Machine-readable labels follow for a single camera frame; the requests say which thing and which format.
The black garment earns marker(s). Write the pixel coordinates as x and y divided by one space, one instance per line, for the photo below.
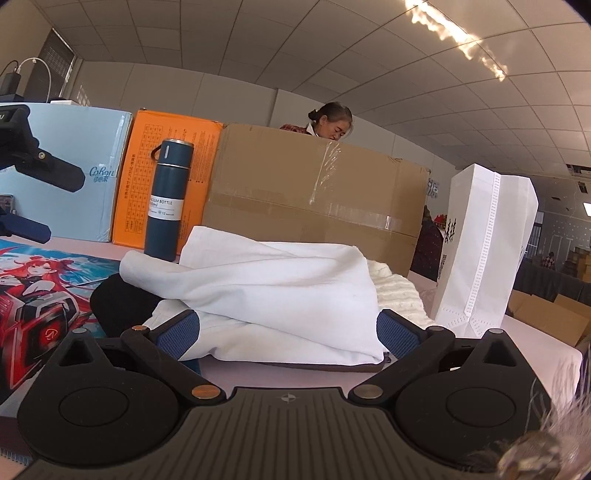
124 307

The stack of brown boxes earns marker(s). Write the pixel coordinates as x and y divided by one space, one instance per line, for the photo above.
579 263

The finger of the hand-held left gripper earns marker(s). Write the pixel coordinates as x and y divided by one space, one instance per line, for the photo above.
55 171
25 229

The large brown cardboard box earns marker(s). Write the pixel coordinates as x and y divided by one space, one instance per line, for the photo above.
314 194

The spiral notebook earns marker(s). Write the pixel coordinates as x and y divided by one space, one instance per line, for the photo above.
11 454

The white fluffy fur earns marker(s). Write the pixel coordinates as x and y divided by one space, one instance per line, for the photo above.
554 415

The dark plaid cloth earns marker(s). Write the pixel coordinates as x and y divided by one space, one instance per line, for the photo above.
427 244

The window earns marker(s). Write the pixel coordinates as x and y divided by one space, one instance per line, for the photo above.
57 57

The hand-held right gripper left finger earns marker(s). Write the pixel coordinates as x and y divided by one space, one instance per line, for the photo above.
178 333

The white paper bag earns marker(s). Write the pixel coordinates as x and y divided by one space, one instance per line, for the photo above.
480 258

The white knitted sweater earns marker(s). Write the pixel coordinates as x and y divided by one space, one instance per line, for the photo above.
399 288

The open brown cardboard box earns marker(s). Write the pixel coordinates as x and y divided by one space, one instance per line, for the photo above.
549 316

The light blue cardboard box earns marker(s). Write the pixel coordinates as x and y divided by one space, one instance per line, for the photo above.
78 207

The orange cardboard box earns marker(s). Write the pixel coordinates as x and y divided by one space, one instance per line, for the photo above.
159 180

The dark blue thermos bottle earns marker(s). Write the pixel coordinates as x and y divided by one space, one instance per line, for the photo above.
167 198

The black charger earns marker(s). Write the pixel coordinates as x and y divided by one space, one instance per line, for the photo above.
9 85

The ceiling light strip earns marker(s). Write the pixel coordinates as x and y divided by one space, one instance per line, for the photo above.
461 39

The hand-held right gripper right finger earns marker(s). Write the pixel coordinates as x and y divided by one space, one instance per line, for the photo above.
398 333

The white garment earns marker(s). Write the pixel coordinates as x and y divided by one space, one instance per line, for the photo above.
277 295

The printed cartoon mat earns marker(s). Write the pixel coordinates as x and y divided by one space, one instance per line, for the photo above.
37 295

